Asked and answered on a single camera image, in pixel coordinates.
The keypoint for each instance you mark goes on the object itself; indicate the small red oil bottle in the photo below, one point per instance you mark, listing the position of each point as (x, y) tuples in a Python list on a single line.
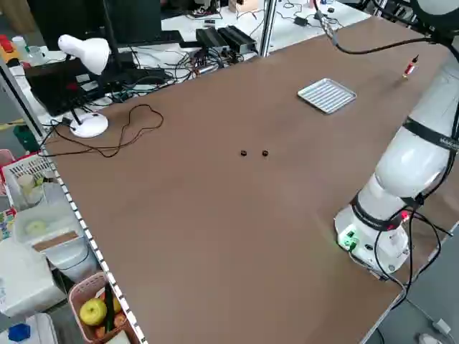
[(410, 69)]

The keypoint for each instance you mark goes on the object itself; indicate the clear plastic storage box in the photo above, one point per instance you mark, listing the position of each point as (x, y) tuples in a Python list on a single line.
[(43, 225)]

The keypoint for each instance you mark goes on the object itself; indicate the yellow box with red button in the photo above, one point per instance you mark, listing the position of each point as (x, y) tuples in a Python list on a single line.
[(6, 44)]

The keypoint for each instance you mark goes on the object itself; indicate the yellow green apple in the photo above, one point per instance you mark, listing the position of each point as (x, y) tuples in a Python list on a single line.
[(93, 312)]

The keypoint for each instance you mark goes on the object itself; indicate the black computer monitor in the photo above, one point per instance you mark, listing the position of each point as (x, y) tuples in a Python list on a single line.
[(71, 21)]

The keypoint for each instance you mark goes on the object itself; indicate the black power adapter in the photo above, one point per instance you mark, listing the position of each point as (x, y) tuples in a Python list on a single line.
[(301, 20)]

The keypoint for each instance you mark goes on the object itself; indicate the black finned power supply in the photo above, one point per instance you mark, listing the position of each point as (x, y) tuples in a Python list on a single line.
[(238, 38), (211, 37)]

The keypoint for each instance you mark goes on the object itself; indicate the pink plastic basket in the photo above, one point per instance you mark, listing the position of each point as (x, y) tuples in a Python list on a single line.
[(77, 297)]

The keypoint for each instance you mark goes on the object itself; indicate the green box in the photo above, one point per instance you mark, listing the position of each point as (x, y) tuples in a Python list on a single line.
[(26, 138)]

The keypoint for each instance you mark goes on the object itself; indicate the small black gear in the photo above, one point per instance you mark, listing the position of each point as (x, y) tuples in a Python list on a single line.
[(265, 153), (244, 153)]

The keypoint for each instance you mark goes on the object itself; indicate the white cardboard box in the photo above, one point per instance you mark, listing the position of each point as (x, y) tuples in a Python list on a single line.
[(25, 283)]

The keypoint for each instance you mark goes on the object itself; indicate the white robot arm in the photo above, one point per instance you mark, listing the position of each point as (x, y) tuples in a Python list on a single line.
[(405, 161)]

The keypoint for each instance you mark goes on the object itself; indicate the white floor adapter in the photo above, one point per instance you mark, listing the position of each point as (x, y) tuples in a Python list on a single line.
[(442, 325)]

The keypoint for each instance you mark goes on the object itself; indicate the white slatted basket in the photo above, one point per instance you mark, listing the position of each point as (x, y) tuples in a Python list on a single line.
[(25, 168)]

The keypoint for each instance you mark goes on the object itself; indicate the black equipment case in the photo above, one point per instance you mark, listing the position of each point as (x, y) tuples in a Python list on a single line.
[(54, 89)]

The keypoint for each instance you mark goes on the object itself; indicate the ribbed silver metal tray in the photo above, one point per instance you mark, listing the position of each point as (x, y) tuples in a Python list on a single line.
[(327, 96)]

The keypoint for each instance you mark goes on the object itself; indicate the aluminium table edge rail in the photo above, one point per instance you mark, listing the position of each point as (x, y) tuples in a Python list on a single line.
[(89, 240)]

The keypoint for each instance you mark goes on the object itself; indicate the black keyboard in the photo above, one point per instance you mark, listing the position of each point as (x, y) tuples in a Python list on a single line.
[(172, 36)]

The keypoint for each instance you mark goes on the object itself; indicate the white desk lamp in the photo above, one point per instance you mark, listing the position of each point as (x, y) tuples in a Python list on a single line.
[(89, 53)]

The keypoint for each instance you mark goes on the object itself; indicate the blue plastic item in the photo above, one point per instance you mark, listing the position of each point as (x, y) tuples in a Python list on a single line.
[(18, 332)]

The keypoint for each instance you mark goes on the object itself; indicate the aluminium profile post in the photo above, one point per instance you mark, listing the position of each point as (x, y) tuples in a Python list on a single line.
[(268, 28)]

